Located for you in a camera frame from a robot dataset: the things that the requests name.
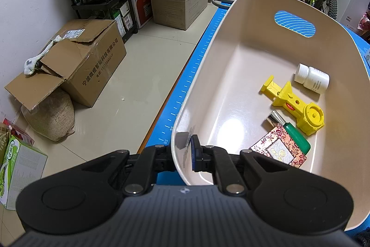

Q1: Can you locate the red patterned gift bag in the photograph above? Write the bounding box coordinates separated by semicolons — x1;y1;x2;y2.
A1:
2;118;35;147

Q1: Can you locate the white foam strip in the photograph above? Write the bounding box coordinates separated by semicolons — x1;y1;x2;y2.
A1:
24;35;63;76

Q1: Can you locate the green dropper bottle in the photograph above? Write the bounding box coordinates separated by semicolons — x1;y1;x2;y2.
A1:
265;110;311;154

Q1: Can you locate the burlap sack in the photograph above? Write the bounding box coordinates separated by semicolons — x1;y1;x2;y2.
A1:
20;88;76;142

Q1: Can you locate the pink plastic bag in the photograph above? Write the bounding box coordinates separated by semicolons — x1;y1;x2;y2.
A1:
358;12;370;41

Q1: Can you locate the beige plastic basket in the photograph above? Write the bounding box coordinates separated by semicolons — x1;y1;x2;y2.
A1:
171;0;370;232

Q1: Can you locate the large taped cardboard box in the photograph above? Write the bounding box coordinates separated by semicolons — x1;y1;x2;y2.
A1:
150;0;210;31

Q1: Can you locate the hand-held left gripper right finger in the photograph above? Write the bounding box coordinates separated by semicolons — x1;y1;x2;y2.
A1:
191;134;290;197

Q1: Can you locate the patterned gift box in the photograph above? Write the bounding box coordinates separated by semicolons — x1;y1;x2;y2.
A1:
249;123;308;169

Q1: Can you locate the blue silicone mat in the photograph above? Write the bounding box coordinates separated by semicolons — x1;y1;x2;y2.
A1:
145;0;370;187

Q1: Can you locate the green and white carton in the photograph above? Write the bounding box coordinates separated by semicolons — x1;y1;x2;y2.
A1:
0;134;48;210

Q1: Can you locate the yellow plastic toy tool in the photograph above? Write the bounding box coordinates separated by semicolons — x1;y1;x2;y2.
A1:
260;75;325;136

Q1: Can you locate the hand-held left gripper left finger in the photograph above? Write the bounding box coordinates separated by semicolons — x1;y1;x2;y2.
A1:
77;144;176;197

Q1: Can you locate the white pill bottle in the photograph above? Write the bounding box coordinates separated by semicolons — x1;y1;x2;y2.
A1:
294;63;330;95

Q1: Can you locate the open cardboard box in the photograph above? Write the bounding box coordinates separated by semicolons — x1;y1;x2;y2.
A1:
4;19;127;112

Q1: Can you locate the red and white box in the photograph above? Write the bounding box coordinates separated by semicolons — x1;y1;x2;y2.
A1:
128;0;154;29

